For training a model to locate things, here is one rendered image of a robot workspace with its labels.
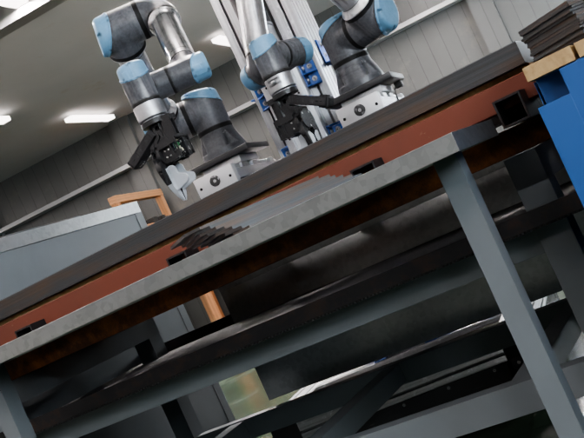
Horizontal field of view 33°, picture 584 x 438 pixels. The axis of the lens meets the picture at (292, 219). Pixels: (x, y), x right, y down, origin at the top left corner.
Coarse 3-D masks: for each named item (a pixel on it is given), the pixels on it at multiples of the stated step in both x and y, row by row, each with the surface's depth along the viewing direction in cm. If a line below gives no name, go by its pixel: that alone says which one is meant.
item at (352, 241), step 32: (512, 192) 255; (384, 224) 271; (416, 224) 267; (448, 224) 263; (320, 256) 280; (352, 256) 276; (384, 256) 272; (544, 256) 254; (256, 288) 290; (288, 288) 286; (480, 288) 263; (544, 288) 256; (384, 320) 275; (416, 320) 272; (448, 320) 268; (480, 320) 264; (320, 352) 285; (352, 352) 281; (384, 352) 277; (288, 384) 291
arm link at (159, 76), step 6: (156, 72) 255; (162, 72) 254; (156, 78) 254; (162, 78) 254; (168, 78) 254; (156, 84) 254; (162, 84) 254; (168, 84) 254; (162, 90) 254; (168, 90) 255; (162, 96) 256; (168, 96) 257
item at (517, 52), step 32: (480, 64) 175; (512, 64) 172; (416, 96) 180; (448, 96) 178; (352, 128) 186; (384, 128) 184; (288, 160) 193; (320, 160) 190; (224, 192) 200; (256, 192) 197; (160, 224) 207; (192, 224) 204; (96, 256) 215; (128, 256) 212; (32, 288) 224; (64, 288) 220; (0, 320) 229
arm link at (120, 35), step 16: (112, 16) 282; (128, 16) 282; (96, 32) 282; (112, 32) 282; (128, 32) 283; (144, 32) 284; (112, 48) 284; (128, 48) 286; (144, 48) 291; (176, 112) 313
